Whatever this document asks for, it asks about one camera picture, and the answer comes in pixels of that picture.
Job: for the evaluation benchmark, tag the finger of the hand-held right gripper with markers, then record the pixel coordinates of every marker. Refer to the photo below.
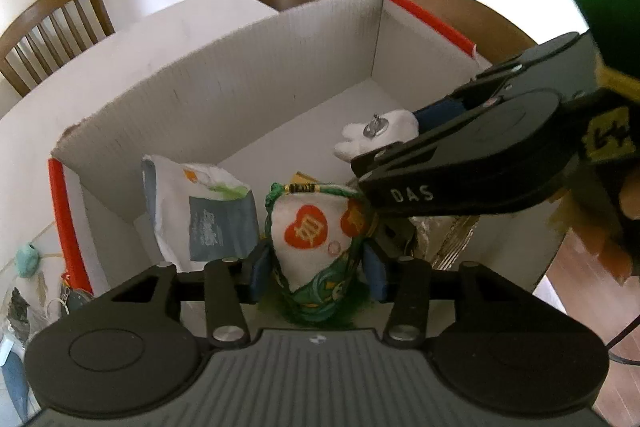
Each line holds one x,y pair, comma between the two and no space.
442,111
425,187

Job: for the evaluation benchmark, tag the person's right hand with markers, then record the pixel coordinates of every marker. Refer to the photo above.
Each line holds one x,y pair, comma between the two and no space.
632,197

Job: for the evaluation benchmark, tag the wooden slat-back chair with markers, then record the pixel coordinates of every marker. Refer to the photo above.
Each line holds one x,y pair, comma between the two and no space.
45,7

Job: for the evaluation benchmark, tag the white plush glove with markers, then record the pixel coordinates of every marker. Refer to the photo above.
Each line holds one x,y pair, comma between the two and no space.
400,122

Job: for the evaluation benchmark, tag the foil packet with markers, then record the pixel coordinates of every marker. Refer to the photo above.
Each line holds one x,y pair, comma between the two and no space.
445,237

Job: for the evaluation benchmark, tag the teal ball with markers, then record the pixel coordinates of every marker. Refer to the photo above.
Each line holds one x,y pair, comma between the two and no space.
27,259

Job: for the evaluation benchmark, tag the white and blue packet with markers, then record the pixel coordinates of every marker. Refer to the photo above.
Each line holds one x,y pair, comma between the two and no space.
200,207

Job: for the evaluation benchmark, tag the red cardboard box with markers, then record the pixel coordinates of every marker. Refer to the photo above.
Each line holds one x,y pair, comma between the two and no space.
300,67

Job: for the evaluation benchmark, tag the small yellow box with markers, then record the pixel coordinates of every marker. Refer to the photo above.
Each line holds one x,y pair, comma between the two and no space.
302,178

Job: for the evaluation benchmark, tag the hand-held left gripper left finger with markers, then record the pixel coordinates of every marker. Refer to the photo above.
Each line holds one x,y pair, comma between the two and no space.
260,272

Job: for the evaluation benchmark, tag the grey plastic packet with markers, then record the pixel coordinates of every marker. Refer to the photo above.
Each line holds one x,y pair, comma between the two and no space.
20,307

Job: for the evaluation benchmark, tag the green embroidered pouch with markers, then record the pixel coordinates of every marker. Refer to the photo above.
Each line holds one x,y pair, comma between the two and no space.
315,227

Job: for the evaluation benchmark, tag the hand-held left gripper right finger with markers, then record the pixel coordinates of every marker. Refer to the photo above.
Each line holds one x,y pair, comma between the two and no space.
375,274

